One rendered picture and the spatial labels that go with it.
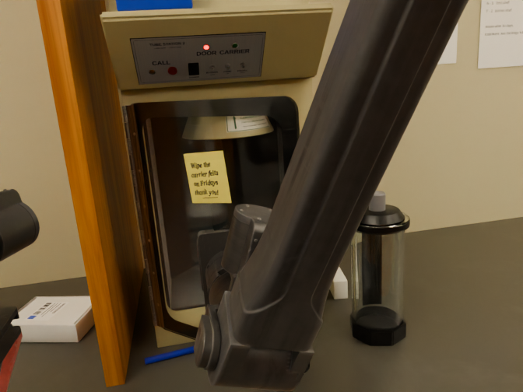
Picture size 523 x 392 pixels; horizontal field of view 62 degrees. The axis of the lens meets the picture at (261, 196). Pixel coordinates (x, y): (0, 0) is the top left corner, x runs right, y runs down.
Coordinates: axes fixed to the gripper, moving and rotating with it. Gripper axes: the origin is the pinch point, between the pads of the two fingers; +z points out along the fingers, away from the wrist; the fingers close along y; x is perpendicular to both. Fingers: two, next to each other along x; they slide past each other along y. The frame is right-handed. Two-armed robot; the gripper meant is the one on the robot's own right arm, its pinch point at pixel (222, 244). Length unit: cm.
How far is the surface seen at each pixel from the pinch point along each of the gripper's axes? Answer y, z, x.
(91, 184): 7.8, 10.4, 17.5
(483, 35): 28, 63, -84
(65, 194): -5, 62, 35
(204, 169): 8.9, 7.4, 1.0
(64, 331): -23.9, 25.5, 30.3
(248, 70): 22.5, 15.2, -7.8
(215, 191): 5.8, 6.1, -0.3
